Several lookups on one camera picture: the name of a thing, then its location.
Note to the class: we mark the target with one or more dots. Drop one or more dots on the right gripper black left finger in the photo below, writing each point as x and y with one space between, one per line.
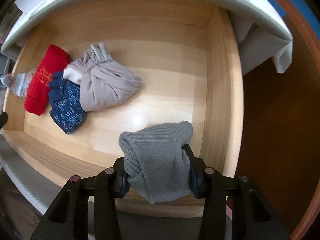
67 216

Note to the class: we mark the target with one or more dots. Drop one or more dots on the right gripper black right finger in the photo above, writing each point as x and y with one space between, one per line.
252 215

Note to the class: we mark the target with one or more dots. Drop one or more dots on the grey ribbed knit garment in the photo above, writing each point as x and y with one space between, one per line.
157 165

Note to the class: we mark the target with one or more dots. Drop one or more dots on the navy blue patterned underwear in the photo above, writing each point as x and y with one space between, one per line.
64 99

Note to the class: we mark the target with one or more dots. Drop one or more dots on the wooden drawer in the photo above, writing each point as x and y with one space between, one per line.
184 51

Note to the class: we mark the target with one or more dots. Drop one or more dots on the brown wooden chair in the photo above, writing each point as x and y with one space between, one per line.
304 144

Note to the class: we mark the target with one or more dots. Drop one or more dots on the taupe tied garment bundle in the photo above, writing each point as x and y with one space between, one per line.
104 83

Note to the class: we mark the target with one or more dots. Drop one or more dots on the floral white small garment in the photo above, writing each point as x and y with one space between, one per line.
18 83

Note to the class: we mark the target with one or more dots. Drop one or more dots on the red folded garment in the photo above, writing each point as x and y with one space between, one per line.
55 60

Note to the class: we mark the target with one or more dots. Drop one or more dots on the grey white nightstand cabinet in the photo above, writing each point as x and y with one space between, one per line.
270 38

